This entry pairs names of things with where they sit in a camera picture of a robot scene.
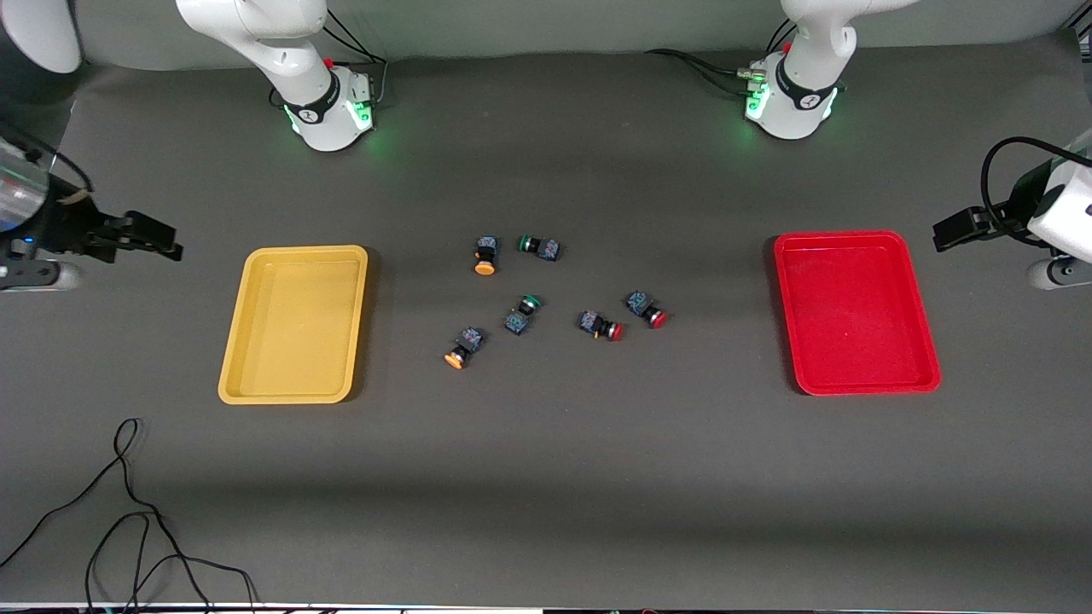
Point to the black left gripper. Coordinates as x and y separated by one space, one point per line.
996 219

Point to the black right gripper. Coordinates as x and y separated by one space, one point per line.
70 228

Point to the yellow push button switch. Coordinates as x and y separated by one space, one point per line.
485 266
467 341

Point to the red push button switch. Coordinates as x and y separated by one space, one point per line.
591 321
640 304

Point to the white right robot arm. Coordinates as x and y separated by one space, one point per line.
290 43

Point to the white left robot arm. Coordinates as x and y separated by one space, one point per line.
806 77

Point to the red plastic tray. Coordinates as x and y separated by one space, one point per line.
853 315

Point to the yellow plastic tray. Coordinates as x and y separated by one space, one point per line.
290 324

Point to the dark grey table cloth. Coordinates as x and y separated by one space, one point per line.
546 477

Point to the aluminium frame rail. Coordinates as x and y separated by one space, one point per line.
1085 30

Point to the green push button switch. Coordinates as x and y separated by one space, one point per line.
515 322
546 250

